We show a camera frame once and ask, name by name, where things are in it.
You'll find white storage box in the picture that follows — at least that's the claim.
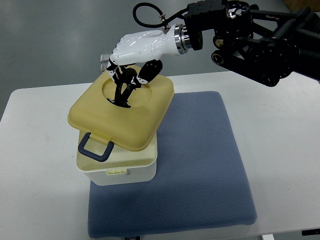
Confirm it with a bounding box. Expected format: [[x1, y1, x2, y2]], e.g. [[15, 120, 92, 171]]
[[76, 135, 158, 186]]

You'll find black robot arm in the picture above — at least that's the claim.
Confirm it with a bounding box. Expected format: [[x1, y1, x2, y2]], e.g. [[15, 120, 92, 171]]
[[172, 0, 320, 87]]

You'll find blue padded mat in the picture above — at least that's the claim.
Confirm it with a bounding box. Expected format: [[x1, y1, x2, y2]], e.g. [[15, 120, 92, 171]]
[[88, 91, 257, 238]]

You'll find brown cardboard box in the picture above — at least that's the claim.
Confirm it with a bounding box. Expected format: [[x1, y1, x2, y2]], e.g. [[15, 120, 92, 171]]
[[283, 0, 297, 11]]

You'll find yellow box lid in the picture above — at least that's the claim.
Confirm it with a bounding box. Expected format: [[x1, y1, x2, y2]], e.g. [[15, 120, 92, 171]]
[[67, 71, 175, 162]]

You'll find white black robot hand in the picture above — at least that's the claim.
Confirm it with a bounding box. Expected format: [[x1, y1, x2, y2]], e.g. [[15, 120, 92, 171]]
[[106, 24, 191, 97]]

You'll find black bracket at table edge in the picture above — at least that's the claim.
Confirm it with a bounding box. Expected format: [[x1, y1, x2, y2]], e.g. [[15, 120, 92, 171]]
[[301, 228, 320, 236]]

